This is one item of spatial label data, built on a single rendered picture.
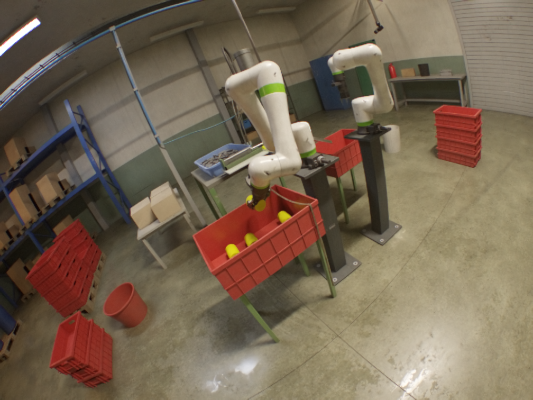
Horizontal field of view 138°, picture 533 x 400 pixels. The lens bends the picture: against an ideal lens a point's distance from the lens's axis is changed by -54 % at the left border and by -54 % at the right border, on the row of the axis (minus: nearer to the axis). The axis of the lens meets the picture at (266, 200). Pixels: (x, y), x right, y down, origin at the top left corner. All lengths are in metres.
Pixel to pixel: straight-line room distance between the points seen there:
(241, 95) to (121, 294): 2.43
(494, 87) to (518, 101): 0.70
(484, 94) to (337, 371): 6.04
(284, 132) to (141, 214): 2.25
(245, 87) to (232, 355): 1.66
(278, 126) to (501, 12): 5.85
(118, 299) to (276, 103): 2.56
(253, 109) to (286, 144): 0.30
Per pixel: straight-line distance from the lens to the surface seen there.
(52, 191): 6.25
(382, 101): 1.51
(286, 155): 0.92
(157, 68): 7.01
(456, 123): 3.05
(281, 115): 0.95
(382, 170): 1.75
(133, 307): 2.44
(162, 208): 2.62
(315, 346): 1.53
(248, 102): 1.11
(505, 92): 6.20
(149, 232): 2.69
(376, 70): 1.34
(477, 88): 6.29
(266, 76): 0.99
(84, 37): 3.87
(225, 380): 1.67
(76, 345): 2.33
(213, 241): 1.34
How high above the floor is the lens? 1.39
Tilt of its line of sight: 26 degrees down
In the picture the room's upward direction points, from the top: 23 degrees counter-clockwise
